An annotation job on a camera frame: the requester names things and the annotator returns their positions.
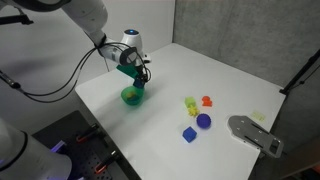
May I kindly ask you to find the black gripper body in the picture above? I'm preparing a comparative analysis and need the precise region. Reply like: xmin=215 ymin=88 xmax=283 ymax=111
xmin=132 ymin=54 xmax=151 ymax=81

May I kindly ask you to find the dark blue toy block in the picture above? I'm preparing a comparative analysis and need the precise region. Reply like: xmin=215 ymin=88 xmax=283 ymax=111
xmin=132 ymin=77 xmax=146 ymax=90

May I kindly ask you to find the yellow spiky toy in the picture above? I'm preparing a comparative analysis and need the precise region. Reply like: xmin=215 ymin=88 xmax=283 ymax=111
xmin=187 ymin=105 xmax=200 ymax=118

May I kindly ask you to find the yellow toy block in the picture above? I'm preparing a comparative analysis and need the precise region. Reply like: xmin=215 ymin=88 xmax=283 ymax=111
xmin=125 ymin=91 xmax=137 ymax=101

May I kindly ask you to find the green plastic bowl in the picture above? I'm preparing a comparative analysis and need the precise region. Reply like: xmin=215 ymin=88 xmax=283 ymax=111
xmin=120 ymin=85 xmax=146 ymax=107

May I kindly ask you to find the orange toy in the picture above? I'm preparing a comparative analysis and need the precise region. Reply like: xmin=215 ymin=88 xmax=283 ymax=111
xmin=201 ymin=95 xmax=213 ymax=108

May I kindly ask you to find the royal blue toy cube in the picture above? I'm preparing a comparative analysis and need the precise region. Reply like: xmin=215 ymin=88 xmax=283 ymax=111
xmin=182 ymin=126 xmax=198 ymax=144

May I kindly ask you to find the light green small cube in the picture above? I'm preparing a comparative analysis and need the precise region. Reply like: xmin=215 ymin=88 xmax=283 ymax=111
xmin=184 ymin=96 xmax=198 ymax=109

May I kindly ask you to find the purple ball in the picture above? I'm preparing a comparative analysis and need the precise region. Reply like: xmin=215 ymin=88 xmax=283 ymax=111
xmin=196 ymin=113 xmax=212 ymax=130

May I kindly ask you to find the black breadboard base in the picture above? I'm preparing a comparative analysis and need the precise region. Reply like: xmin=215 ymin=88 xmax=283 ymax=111
xmin=31 ymin=109 xmax=143 ymax=180

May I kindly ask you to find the pale yellow sticker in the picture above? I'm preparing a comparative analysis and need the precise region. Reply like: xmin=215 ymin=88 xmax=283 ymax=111
xmin=250 ymin=110 xmax=266 ymax=122

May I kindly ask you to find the gray metal plate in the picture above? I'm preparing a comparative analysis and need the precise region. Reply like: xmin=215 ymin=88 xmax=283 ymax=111
xmin=227 ymin=114 xmax=285 ymax=159

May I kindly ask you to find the black stand pole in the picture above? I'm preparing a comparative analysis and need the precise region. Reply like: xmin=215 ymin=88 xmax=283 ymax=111
xmin=279 ymin=49 xmax=320 ymax=96

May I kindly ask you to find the black toggle clamp red handle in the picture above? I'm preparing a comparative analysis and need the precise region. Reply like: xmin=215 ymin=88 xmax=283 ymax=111
xmin=94 ymin=150 xmax=121 ymax=175
xmin=75 ymin=123 xmax=100 ymax=144

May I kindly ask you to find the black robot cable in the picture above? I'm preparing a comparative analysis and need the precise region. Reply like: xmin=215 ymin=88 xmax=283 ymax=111
xmin=23 ymin=46 xmax=111 ymax=104
xmin=0 ymin=43 xmax=104 ymax=98

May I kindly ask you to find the black mount bar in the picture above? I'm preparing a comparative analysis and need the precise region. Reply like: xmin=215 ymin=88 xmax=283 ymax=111
xmin=0 ymin=14 xmax=35 ymax=27

